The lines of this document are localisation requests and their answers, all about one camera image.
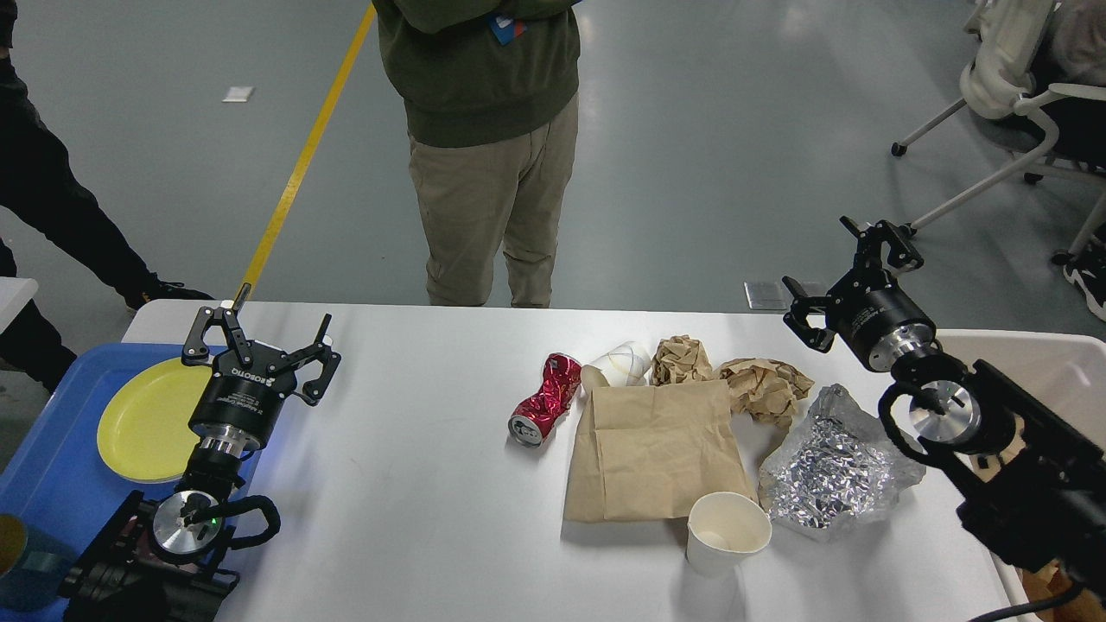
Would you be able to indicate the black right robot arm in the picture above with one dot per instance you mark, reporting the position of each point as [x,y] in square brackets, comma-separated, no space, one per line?
[1032,485]

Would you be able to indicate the metal floor socket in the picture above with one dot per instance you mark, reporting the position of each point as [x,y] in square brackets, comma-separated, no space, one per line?
[766,295]
[813,289]

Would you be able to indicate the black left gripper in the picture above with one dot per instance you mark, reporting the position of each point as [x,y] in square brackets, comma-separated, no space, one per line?
[240,397]

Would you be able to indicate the white office chair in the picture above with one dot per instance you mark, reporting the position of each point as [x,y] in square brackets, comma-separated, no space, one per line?
[1007,103]

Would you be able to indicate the metal floor socket left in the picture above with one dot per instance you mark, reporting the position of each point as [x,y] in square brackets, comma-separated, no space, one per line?
[766,295]

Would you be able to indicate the white side table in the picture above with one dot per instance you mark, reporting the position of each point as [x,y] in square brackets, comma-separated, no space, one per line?
[15,295]

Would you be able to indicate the blue plastic tray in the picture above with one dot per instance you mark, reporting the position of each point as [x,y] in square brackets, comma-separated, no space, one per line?
[58,483]

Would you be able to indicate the yellow plate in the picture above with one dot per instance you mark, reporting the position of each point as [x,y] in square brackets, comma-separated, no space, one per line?
[143,433]

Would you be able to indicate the person in green sweater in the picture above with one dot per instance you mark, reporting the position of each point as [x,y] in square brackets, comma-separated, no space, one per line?
[490,93]

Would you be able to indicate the brown paper wad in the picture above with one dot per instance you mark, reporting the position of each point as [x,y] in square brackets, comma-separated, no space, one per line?
[766,389]

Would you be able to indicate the metal floor socket right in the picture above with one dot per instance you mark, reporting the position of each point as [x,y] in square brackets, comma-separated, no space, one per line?
[813,289]

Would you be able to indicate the crumpled brown paper ball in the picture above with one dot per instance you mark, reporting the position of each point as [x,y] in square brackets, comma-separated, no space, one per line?
[681,359]

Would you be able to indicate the dark teal mug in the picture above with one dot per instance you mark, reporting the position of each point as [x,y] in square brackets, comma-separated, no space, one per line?
[33,565]

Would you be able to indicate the aluminium foil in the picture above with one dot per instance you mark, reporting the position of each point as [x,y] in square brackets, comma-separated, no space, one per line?
[835,470]

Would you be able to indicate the crushed red soda can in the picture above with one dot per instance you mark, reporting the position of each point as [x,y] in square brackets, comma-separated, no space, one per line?
[534,418]

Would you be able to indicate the person in black clothes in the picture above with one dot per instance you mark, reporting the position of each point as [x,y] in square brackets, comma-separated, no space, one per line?
[39,187]

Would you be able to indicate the crumpled brown paper in bin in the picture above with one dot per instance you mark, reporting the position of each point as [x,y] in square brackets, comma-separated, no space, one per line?
[1054,592]

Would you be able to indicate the crushed white paper cup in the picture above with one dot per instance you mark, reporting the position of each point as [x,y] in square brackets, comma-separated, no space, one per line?
[627,365]

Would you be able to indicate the brown paper bag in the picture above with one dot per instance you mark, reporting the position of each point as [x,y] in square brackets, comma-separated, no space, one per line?
[650,452]

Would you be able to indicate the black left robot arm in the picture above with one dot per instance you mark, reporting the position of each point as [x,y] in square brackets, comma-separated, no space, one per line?
[160,559]

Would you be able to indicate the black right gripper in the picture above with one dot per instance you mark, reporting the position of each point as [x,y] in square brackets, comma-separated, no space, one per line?
[878,322]

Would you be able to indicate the beige plastic bin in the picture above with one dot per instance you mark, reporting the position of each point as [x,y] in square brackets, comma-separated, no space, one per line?
[1067,374]

